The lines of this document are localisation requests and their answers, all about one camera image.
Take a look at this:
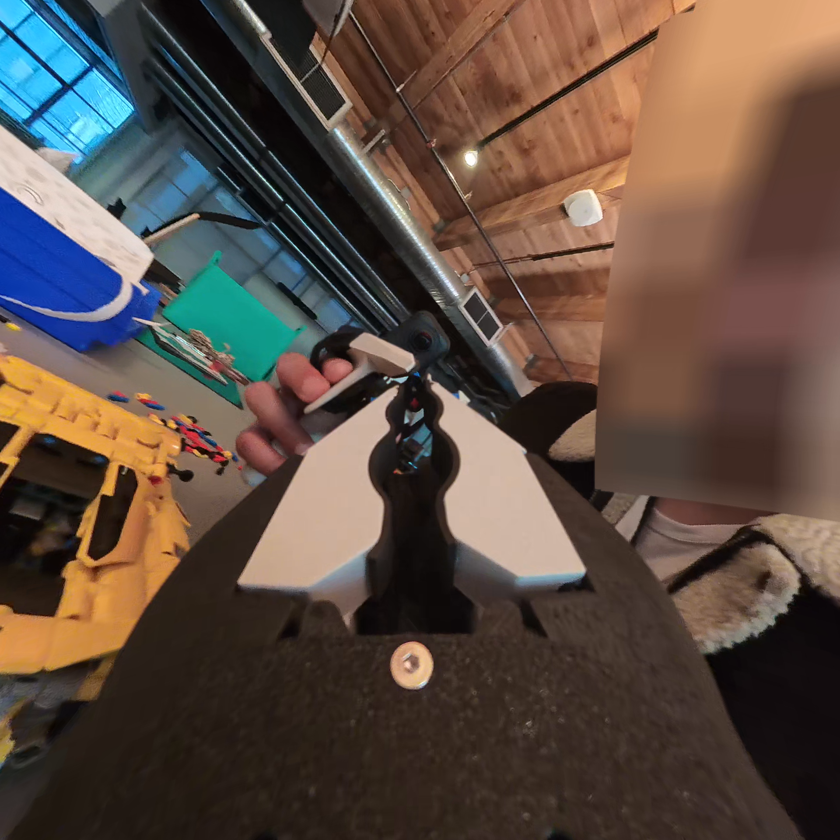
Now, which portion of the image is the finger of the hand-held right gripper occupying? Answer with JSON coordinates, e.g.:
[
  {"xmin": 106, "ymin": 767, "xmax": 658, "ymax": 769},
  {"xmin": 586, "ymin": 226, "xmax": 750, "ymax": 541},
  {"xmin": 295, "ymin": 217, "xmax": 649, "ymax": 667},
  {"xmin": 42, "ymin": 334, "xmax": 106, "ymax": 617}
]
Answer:
[{"xmin": 350, "ymin": 333, "xmax": 417, "ymax": 376}]

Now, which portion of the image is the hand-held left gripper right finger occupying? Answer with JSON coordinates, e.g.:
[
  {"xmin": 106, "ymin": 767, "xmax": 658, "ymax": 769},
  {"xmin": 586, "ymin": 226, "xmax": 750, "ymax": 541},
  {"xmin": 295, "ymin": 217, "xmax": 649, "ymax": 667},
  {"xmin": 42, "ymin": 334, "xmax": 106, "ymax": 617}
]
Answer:
[{"xmin": 423, "ymin": 386, "xmax": 587, "ymax": 634}]

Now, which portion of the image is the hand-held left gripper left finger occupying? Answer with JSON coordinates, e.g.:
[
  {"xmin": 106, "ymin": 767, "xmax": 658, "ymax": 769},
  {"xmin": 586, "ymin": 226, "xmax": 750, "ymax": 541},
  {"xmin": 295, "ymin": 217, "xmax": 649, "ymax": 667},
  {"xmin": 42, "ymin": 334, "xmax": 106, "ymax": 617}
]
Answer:
[{"xmin": 238, "ymin": 390, "xmax": 417, "ymax": 634}]

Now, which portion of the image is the small black brick assembly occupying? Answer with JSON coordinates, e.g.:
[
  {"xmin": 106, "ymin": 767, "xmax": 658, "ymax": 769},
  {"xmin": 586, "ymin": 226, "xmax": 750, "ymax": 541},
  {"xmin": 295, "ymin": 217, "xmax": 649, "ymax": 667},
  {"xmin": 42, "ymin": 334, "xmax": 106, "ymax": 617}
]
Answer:
[{"xmin": 392, "ymin": 375, "xmax": 435, "ymax": 475}]

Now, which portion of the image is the pile of red blue pins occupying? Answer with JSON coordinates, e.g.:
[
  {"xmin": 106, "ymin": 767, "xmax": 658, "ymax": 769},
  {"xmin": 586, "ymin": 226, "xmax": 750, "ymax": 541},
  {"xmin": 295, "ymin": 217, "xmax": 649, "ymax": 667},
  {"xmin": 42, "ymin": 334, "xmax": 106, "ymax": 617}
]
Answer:
[{"xmin": 108, "ymin": 390, "xmax": 240, "ymax": 473}]

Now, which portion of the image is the yellow toy brick car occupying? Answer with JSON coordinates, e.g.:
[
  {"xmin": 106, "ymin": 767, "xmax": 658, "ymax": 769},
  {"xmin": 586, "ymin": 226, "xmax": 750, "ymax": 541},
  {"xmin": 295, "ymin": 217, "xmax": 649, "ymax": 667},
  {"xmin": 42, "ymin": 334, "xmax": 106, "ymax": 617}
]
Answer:
[{"xmin": 0, "ymin": 354, "xmax": 194, "ymax": 762}]

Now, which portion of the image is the person's right hand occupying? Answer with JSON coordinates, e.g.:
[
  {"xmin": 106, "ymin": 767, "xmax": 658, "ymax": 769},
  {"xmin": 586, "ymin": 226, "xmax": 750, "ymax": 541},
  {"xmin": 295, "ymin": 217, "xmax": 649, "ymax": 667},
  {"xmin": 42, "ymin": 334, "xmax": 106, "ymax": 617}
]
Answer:
[{"xmin": 235, "ymin": 351, "xmax": 355, "ymax": 476}]

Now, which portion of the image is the white vent grille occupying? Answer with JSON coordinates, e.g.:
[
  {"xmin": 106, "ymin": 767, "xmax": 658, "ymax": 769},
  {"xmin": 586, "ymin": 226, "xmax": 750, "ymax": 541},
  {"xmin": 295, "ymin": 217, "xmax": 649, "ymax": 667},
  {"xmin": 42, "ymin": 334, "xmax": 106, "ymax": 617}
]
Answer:
[
  {"xmin": 262, "ymin": 33, "xmax": 352, "ymax": 129},
  {"xmin": 459, "ymin": 289, "xmax": 505, "ymax": 343}
]

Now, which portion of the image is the green container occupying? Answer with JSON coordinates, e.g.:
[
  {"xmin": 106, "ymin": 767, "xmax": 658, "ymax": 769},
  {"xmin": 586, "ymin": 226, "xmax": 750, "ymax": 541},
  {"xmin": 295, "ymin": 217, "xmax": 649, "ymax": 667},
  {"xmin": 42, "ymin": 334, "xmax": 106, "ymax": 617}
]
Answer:
[{"xmin": 134, "ymin": 252, "xmax": 306, "ymax": 408}]

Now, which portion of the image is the white shirt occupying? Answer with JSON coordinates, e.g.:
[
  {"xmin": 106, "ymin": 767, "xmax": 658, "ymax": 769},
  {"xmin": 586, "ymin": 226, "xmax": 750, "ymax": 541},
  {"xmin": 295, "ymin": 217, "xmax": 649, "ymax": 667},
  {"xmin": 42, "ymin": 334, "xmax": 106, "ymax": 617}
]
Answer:
[{"xmin": 630, "ymin": 505, "xmax": 742, "ymax": 581}]

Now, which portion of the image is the white document stand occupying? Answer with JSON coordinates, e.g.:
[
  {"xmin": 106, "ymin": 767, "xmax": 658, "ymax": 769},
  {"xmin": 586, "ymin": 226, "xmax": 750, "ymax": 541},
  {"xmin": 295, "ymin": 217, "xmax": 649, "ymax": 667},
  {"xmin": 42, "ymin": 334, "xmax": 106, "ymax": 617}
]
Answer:
[{"xmin": 141, "ymin": 210, "xmax": 263, "ymax": 247}]

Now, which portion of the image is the silver ventilation duct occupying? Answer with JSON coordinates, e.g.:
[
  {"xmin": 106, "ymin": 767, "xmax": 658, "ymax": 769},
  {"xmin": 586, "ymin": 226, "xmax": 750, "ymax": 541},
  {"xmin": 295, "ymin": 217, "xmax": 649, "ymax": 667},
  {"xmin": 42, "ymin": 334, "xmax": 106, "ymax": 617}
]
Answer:
[{"xmin": 328, "ymin": 125, "xmax": 526, "ymax": 395}]

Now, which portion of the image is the white wall sensor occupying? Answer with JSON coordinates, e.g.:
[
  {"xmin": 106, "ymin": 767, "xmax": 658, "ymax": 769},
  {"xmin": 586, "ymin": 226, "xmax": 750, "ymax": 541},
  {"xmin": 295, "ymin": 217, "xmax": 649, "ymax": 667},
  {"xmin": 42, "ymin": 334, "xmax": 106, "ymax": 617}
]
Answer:
[{"xmin": 564, "ymin": 189, "xmax": 603, "ymax": 227}]

